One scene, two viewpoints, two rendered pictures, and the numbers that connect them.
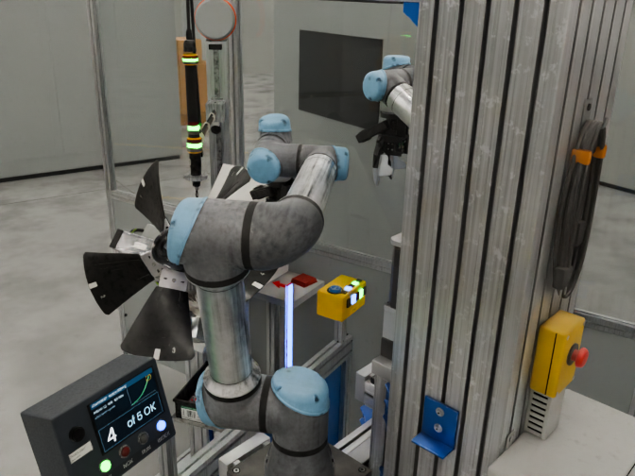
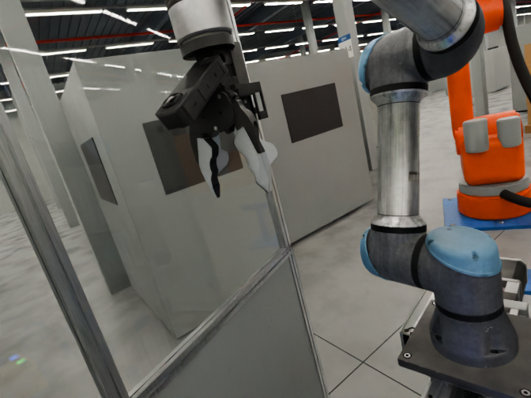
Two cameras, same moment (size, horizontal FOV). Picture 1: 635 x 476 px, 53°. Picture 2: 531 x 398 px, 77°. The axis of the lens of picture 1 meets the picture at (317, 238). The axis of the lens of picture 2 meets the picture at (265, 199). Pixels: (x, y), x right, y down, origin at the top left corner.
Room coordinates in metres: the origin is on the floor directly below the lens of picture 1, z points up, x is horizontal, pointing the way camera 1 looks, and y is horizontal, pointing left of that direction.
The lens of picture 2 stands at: (1.75, 0.27, 1.57)
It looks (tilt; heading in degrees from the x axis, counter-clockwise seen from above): 14 degrees down; 273
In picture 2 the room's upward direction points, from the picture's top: 15 degrees counter-clockwise
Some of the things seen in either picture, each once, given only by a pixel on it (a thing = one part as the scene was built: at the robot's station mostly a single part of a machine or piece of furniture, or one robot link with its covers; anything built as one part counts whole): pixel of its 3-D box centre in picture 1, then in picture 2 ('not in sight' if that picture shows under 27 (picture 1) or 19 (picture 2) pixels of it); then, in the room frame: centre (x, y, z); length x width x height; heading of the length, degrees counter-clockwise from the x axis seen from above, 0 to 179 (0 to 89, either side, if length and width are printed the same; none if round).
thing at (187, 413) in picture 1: (214, 393); not in sight; (1.62, 0.30, 0.84); 0.22 x 0.17 x 0.07; 163
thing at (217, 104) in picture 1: (215, 110); not in sight; (2.49, 0.41, 1.54); 0.10 x 0.07 x 0.08; 3
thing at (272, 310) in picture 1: (273, 371); not in sight; (2.39, 0.18, 0.41); 0.04 x 0.04 x 0.83; 58
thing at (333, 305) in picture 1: (341, 298); not in sight; (1.93, -0.09, 1.02); 0.16 x 0.10 x 0.11; 148
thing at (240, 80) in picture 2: (393, 133); (222, 88); (1.80, -0.21, 1.62); 0.09 x 0.08 x 0.12; 58
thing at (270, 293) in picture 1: (272, 283); not in sight; (2.39, 0.18, 0.84); 0.36 x 0.24 x 0.03; 58
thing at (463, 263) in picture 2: not in sight; (459, 265); (1.45, -0.31, 1.20); 0.13 x 0.12 x 0.14; 128
